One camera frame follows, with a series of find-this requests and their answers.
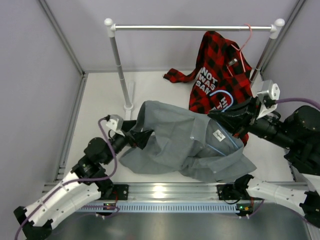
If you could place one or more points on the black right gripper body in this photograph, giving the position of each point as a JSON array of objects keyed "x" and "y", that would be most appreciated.
[{"x": 254, "y": 121}]

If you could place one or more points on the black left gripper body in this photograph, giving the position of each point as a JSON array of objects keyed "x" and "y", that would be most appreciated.
[{"x": 119, "y": 142}]

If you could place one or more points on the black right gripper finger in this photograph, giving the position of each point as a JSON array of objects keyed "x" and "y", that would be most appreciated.
[
  {"x": 242, "y": 109},
  {"x": 234, "y": 122}
]

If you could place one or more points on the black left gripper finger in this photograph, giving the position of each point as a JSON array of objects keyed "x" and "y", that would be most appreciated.
[
  {"x": 139, "y": 139},
  {"x": 130, "y": 125}
]

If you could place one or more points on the light blue wire hanger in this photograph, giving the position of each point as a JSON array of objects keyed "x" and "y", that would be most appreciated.
[{"x": 225, "y": 100}]

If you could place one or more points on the grey button-up shirt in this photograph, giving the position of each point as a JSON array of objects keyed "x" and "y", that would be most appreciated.
[{"x": 190, "y": 143}]

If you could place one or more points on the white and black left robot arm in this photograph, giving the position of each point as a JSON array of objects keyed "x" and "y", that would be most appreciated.
[{"x": 99, "y": 163}]

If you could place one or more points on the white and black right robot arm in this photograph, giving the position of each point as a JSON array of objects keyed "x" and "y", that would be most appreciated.
[{"x": 299, "y": 134}]

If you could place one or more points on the red black plaid shirt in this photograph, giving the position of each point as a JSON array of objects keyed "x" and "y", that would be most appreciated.
[{"x": 217, "y": 67}]

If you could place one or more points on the silver clothes rack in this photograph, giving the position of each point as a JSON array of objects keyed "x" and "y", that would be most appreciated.
[{"x": 128, "y": 90}]

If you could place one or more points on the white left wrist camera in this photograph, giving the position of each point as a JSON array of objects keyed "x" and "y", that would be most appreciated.
[{"x": 114, "y": 122}]

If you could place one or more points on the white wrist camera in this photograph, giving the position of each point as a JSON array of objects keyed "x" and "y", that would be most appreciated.
[
  {"x": 268, "y": 93},
  {"x": 114, "y": 122}
]

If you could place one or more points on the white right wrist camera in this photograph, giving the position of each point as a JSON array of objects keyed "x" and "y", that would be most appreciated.
[{"x": 268, "y": 93}]

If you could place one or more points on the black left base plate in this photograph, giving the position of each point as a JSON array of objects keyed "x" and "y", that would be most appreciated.
[{"x": 119, "y": 192}]

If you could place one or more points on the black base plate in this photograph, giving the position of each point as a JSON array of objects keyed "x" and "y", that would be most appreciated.
[
  {"x": 119, "y": 192},
  {"x": 227, "y": 192}
]

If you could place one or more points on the aluminium mounting rail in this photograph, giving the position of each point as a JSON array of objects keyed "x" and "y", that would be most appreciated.
[{"x": 142, "y": 191}]

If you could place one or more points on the pink wire hanger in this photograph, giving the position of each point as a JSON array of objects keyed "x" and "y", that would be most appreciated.
[{"x": 240, "y": 49}]

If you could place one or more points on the slotted grey cable duct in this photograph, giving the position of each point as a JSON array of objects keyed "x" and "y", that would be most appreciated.
[{"x": 169, "y": 207}]

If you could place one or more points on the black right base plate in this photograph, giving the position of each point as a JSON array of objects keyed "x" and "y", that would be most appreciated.
[{"x": 227, "y": 192}]

